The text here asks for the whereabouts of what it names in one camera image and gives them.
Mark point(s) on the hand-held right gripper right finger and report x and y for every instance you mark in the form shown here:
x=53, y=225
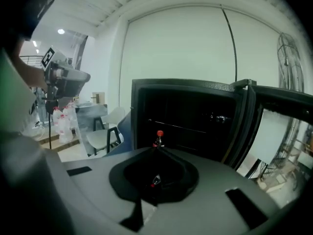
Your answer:
x=190, y=180

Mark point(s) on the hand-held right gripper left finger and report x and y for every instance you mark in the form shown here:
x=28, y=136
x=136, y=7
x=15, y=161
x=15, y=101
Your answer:
x=119, y=177

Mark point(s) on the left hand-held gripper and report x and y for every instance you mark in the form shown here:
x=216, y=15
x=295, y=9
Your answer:
x=52, y=70

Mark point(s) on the cola bottle with red cap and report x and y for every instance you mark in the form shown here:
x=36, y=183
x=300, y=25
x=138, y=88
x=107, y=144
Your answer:
x=160, y=133

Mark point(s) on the person's left forearm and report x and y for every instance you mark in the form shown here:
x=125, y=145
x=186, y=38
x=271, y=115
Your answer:
x=29, y=75

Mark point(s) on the small cardboard box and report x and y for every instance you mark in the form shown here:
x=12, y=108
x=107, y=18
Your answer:
x=99, y=98

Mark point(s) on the glass-top table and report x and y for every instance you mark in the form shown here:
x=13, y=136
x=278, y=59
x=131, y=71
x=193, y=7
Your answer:
x=90, y=114

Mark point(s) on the grey shell chair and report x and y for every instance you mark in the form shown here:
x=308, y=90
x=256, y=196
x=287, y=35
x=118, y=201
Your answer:
x=97, y=137

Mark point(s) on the blue chair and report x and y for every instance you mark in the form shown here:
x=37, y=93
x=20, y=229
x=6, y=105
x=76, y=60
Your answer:
x=123, y=131

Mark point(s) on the pack of clear water bottles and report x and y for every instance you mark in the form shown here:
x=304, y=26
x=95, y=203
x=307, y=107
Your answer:
x=64, y=128

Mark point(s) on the round ceiling light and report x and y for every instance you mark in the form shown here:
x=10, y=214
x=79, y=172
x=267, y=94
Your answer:
x=61, y=31

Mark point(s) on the stack of wooden planks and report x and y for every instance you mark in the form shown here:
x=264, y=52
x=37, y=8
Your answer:
x=58, y=144

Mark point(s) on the person's black shirt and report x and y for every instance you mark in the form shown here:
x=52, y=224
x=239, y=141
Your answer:
x=24, y=13

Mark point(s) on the black floor fan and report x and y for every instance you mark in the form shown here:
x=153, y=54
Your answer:
x=285, y=62

